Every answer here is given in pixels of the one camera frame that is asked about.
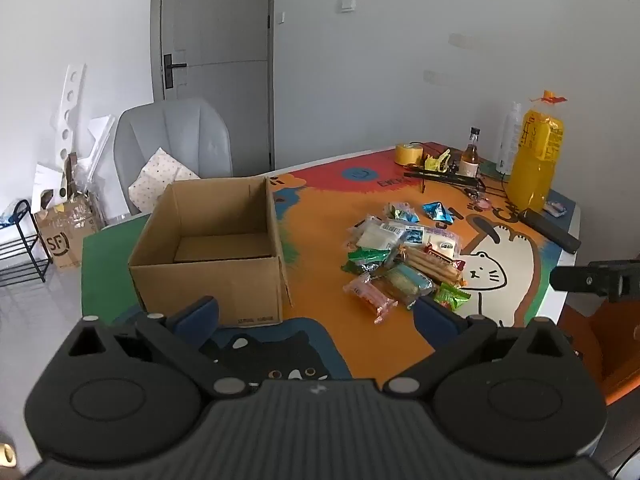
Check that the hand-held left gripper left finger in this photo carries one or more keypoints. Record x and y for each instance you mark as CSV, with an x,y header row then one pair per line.
x,y
199,316

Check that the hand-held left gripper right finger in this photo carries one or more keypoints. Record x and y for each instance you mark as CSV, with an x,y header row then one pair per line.
x,y
434,324

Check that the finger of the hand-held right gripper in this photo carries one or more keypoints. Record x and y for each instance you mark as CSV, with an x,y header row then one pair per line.
x,y
580,279

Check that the small green snack packet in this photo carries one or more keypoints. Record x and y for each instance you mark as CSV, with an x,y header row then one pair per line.
x,y
452,297

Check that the light blue wafer packet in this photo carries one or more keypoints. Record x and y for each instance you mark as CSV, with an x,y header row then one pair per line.
x,y
407,281

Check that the breadstick snack packet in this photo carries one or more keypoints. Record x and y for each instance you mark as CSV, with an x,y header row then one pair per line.
x,y
432,266

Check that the black bar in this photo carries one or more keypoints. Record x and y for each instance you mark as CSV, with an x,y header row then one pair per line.
x,y
550,227

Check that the pink snack packet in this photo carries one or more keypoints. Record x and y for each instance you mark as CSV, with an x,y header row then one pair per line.
x,y
372,297

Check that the orange stool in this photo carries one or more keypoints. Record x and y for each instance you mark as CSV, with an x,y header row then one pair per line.
x,y
615,340

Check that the small white blue packet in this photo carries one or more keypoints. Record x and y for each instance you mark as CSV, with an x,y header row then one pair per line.
x,y
555,208

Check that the white labelled snack packet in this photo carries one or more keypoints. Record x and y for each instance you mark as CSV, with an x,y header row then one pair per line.
x,y
379,236

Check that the colourful printed table mat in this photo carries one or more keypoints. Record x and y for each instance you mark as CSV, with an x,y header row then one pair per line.
x,y
320,300

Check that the green blue snack packet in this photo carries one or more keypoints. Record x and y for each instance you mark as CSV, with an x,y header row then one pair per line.
x,y
400,212

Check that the large yellow drink bottle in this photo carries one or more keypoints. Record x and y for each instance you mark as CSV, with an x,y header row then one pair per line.
x,y
535,170

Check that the dotted white pillow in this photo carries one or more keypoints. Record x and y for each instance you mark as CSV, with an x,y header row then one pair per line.
x,y
160,175

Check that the black folding stand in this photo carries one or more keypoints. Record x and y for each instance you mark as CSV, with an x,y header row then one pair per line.
x,y
445,177

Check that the white spray bottle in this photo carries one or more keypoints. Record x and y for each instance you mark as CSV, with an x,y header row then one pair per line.
x,y
510,140

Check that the printed cardboard box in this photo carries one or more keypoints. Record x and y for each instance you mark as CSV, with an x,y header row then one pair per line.
x,y
62,240

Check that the small glass bottle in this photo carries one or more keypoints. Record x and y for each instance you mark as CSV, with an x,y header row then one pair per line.
x,y
470,160

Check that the yellow plastic bag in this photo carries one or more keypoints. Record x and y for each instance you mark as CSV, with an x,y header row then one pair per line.
x,y
436,161

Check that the yellow tape roll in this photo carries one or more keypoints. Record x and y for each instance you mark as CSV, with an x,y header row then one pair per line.
x,y
409,155

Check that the grey chair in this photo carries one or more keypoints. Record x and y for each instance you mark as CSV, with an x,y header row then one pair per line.
x,y
175,130

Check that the white sheets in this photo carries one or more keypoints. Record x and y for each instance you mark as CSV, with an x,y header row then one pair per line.
x,y
102,135

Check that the white foam board with holes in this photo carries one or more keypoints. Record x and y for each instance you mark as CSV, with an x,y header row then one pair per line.
x,y
67,110

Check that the grey door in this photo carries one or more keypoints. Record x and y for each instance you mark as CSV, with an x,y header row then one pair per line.
x,y
215,60

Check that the white light switch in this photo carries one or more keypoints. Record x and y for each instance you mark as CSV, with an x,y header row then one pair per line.
x,y
346,4

